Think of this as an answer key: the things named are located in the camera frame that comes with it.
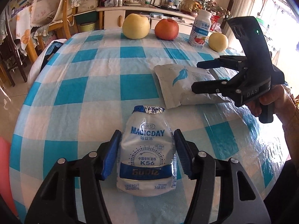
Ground dark green storage box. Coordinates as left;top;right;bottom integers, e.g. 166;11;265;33
73;12;98;25

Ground white wipes packet blue feather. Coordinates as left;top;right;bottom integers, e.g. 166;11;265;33
153;63;234;109

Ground white TV cabinet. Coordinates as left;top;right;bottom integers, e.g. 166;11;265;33
96;3;225;32

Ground white yogurt bottle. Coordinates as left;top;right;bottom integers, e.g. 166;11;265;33
188;10;212;49

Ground golden ornament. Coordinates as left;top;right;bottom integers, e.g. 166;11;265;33
180;0;199;14

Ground small yellow pear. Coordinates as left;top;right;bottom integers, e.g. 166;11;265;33
208;33;229;53

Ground person's right forearm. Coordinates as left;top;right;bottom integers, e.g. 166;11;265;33
281;107;299;159

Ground red apple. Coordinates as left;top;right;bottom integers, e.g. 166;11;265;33
155;19;179;41

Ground light wooden chair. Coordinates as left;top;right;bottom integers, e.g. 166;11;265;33
26;0;78;61

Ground large yellow pear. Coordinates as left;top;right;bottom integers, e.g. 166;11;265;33
122;13;150;40

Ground dried flower bouquet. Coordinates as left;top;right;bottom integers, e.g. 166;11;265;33
201;0;234;20

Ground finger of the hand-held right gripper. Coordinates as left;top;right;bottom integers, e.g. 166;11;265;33
191;74;242;96
197;55;248;72

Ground light green plastic basin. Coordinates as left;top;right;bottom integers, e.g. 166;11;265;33
79;22;97;32

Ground dark wooden chair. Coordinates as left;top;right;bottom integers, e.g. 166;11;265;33
0;23;28;87

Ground red round object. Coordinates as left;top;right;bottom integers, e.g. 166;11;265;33
0;136;19;217

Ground colourful wall chart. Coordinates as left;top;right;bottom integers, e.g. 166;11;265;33
10;0;41;12

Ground blue white checkered tablecloth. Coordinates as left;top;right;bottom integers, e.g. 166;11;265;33
9;27;292;224

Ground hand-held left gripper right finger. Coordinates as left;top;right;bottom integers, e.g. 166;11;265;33
173;129;272;224

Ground white blue fabric bundle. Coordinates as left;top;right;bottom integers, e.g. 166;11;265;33
28;39;70;80

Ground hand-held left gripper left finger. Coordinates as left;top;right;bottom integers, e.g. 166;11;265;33
24;129;122;224

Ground orange print white tablecloth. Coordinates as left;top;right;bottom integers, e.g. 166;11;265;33
15;6;34;52

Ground person's right hand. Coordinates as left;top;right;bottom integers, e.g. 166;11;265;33
247;83;298;123

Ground plastic-wrapped silver cans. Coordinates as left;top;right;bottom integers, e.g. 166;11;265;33
104;0;124;7

